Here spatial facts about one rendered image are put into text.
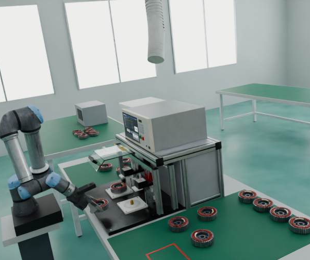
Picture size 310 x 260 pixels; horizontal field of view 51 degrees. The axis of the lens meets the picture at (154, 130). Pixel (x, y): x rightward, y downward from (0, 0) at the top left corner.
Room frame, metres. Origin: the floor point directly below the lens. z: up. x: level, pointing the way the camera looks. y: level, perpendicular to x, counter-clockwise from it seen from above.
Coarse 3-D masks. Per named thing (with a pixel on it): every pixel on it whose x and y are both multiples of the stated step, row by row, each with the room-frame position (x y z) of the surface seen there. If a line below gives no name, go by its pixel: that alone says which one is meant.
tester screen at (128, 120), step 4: (124, 116) 2.14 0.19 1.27; (128, 116) 2.07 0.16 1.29; (124, 120) 2.15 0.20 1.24; (128, 120) 2.08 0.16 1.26; (132, 120) 2.01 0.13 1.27; (136, 120) 1.95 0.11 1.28; (124, 124) 2.16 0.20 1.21; (128, 124) 2.09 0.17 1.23; (132, 124) 2.02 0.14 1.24; (136, 124) 1.96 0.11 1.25; (128, 128) 2.10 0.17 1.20; (128, 132) 2.11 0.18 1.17; (136, 132) 1.97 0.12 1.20; (132, 136) 2.05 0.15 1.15; (136, 140) 1.99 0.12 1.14
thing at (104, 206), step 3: (96, 201) 1.78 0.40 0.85; (99, 201) 1.78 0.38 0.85; (102, 201) 1.77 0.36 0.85; (105, 201) 1.76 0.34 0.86; (99, 204) 1.76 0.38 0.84; (102, 204) 1.77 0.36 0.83; (105, 204) 1.72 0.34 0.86; (108, 204) 1.75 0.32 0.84; (102, 207) 1.71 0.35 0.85; (105, 207) 1.71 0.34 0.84; (96, 210) 1.69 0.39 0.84; (99, 210) 1.69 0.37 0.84
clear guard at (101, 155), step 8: (120, 144) 2.18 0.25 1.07; (96, 152) 2.07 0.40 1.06; (104, 152) 2.05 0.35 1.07; (112, 152) 2.03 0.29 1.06; (120, 152) 2.01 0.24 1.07; (128, 152) 1.99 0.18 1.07; (88, 160) 2.07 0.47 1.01; (96, 160) 1.97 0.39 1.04; (104, 160) 1.90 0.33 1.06; (96, 168) 1.90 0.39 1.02
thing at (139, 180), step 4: (136, 180) 1.87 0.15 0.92; (140, 180) 1.86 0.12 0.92; (144, 180) 1.85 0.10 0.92; (136, 184) 1.84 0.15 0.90; (140, 184) 1.82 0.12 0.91; (144, 184) 1.84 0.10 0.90; (148, 184) 1.84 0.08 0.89; (152, 184) 1.85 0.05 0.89; (132, 188) 1.86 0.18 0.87; (136, 188) 1.83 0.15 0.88; (140, 188) 1.82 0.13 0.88; (152, 188) 1.88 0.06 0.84
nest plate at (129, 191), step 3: (108, 189) 2.08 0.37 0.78; (129, 189) 2.04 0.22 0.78; (108, 192) 2.03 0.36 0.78; (111, 192) 2.03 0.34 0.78; (123, 192) 2.00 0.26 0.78; (126, 192) 2.00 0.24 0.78; (129, 192) 2.00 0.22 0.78; (132, 192) 2.01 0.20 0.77; (111, 195) 1.99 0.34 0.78; (114, 195) 1.98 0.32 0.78; (117, 195) 1.98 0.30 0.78; (120, 195) 1.97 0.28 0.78; (123, 195) 1.98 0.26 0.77; (114, 198) 1.96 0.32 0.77
